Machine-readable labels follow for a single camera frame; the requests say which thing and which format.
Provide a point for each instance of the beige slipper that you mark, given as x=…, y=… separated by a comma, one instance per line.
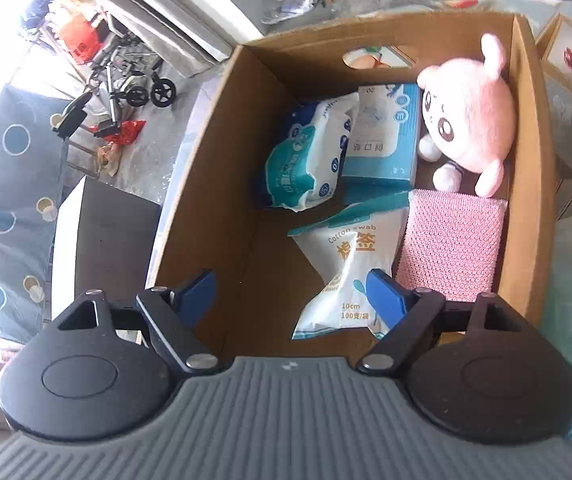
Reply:
x=108, y=157

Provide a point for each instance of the pink knitted towel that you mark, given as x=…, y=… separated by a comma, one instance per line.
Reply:
x=450, y=245

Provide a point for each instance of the white cotton swab bag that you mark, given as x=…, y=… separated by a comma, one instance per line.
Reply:
x=345, y=270

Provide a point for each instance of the light blue carton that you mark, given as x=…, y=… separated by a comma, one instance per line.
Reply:
x=380, y=145

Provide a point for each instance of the dark grey cabinet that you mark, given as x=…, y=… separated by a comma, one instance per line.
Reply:
x=111, y=240

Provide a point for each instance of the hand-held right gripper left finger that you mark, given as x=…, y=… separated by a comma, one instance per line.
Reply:
x=198, y=295

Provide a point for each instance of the wheeled stroller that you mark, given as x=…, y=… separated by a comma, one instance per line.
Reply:
x=126, y=85

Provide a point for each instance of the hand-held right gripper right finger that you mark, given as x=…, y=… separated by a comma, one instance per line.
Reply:
x=385, y=297

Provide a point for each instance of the white curtain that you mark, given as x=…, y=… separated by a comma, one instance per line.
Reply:
x=166, y=10

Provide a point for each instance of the small white plastic bag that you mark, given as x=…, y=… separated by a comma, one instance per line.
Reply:
x=291, y=0

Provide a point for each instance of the brown cardboard box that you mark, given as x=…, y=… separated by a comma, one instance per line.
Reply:
x=246, y=270

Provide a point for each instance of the pink plush toy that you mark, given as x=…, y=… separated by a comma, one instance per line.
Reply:
x=470, y=110

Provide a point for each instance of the blue wet wipes pack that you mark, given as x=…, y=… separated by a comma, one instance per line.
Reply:
x=306, y=160

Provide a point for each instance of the navy blanket with circles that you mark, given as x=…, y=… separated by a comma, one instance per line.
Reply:
x=11, y=185

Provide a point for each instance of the red snack bag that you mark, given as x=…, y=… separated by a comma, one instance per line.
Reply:
x=123, y=132

